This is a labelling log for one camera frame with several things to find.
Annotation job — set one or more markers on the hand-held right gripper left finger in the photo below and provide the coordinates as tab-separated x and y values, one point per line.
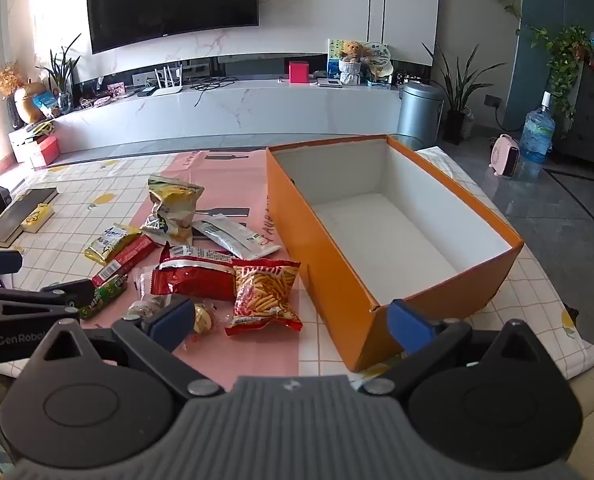
169	321

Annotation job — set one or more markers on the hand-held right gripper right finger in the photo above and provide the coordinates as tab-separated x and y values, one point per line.
409	324

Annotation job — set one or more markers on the red snack bar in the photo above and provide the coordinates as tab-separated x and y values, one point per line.
127	260

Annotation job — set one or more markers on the red fries snack bag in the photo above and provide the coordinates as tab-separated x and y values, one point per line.
262	295

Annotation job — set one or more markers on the orange cardboard box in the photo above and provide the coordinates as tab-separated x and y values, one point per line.
317	260

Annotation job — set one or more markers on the clear wrapped candy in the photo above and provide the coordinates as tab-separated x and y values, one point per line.
142	306

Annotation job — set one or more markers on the green candy packet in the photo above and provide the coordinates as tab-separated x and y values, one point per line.
102	297

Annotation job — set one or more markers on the round gold candy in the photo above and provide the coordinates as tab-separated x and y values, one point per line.
204	317

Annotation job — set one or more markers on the dark book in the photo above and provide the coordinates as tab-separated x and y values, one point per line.
17	215

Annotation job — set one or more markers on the small yellow box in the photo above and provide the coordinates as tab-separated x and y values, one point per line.
37	217

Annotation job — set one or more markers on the small yellow snack packet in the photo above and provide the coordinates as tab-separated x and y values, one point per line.
104	246

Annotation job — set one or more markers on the white stick packet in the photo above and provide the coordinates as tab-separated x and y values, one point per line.
237	237

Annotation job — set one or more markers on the yellow green chip bag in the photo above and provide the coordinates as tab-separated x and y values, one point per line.
174	205

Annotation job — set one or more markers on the red storage box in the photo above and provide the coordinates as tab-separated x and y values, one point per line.
46	152

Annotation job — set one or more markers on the pink plastic sheet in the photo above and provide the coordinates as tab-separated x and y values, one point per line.
247	185

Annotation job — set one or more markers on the yellow gourd ornament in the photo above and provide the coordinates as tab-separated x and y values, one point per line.
27	102

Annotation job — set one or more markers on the dried orange flowers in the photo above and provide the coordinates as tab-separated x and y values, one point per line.
8	79

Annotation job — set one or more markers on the pink space heater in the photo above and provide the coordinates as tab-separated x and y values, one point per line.
502	155

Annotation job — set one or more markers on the green plant in vase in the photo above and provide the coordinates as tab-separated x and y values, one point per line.
62	72

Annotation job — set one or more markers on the potted long-leaf plant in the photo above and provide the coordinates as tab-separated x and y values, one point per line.
458	125

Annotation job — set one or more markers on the silver trash can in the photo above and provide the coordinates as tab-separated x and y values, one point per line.
419	115

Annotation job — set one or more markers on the white marble tv console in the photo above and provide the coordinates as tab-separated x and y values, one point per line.
202	110

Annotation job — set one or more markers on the white router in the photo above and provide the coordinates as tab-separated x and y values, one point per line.
164	90

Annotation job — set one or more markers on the blue water jug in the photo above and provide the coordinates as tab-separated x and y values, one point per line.
537	135

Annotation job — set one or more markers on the round paper fan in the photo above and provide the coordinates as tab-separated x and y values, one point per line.
378	54

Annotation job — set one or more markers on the dark grey cabinet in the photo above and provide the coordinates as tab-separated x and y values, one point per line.
592	120

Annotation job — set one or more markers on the red cube box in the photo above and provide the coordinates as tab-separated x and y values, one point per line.
299	72

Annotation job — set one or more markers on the blue picture card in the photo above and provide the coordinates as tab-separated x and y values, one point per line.
333	55

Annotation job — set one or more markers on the teddy bear bouquet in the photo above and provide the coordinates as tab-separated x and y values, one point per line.
352	50

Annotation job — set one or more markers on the black television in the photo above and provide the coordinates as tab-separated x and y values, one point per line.
172	0

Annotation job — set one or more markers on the trailing green plant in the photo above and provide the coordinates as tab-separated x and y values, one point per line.
567	45

